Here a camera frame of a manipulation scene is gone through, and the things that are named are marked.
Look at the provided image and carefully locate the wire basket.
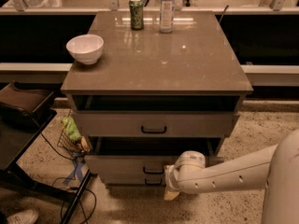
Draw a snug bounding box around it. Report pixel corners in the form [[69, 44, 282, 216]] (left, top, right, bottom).
[[58, 111, 91, 157]]

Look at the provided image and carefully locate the grey drawer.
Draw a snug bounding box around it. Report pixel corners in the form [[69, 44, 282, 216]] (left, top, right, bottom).
[[85, 137, 223, 177], [73, 112, 239, 137], [101, 175, 164, 186]]

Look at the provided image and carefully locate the grey drawer cabinet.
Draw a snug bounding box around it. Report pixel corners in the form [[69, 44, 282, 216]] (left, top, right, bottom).
[[60, 10, 254, 189]]

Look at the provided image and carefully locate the white ceramic bowl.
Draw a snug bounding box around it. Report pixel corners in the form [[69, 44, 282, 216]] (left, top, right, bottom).
[[66, 35, 104, 64]]

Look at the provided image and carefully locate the green plush toy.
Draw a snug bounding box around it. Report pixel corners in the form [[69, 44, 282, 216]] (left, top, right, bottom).
[[61, 117, 81, 142]]

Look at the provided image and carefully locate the black cable on floor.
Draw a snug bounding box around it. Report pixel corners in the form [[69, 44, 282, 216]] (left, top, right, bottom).
[[40, 131, 98, 224]]

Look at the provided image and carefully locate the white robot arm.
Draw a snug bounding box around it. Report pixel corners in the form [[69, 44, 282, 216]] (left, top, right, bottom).
[[164, 130, 299, 224]]

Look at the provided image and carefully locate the green soda can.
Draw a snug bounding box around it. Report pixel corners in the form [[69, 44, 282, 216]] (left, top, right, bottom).
[[129, 0, 144, 30]]

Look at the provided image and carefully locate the white shoe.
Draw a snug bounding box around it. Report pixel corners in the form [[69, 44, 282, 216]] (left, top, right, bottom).
[[7, 209, 38, 224]]

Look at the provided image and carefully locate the blue tape cross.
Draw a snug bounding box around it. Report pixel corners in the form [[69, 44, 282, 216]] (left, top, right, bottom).
[[63, 159, 88, 185]]

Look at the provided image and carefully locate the black cart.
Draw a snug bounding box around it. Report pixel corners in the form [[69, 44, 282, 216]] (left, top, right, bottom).
[[0, 82, 92, 224]]

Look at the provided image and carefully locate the clear plastic water bottle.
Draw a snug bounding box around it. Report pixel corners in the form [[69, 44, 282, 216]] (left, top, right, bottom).
[[159, 0, 175, 33]]

